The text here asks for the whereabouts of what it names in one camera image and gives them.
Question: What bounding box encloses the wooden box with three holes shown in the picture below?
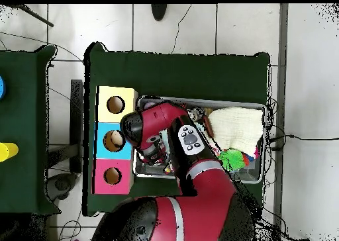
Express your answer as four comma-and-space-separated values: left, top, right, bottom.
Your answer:
91, 85, 139, 195

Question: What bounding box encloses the shallow mesh bin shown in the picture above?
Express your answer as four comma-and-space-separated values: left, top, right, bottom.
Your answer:
132, 95, 269, 185

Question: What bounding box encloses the brown toy hot dog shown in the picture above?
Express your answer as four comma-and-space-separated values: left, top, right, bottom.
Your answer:
202, 115, 215, 138

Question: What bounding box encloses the cream knitted cloth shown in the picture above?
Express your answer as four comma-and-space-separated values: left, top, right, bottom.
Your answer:
207, 106, 265, 158

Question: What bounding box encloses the green spiky puffer toy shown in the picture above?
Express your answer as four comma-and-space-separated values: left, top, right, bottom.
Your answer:
217, 148, 247, 172

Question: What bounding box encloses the black shoe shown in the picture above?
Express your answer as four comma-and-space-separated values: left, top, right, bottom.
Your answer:
150, 3, 168, 21

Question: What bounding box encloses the grey round base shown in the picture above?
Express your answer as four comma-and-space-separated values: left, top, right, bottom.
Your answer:
46, 172, 78, 201

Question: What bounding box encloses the dark green side table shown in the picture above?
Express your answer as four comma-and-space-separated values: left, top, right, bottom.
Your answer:
0, 44, 62, 216

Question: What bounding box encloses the yellow cylinder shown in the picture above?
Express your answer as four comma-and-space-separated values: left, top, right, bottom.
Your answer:
0, 142, 19, 163

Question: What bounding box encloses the blue disc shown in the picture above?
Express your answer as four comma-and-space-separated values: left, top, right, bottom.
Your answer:
0, 75, 7, 100

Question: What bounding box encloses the dark rod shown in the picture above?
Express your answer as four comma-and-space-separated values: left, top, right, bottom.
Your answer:
10, 3, 55, 28

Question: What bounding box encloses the thin dark cable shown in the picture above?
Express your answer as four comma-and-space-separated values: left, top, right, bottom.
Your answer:
171, 3, 192, 54

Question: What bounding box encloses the black power cable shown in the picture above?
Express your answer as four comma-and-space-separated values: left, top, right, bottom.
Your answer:
267, 133, 339, 152

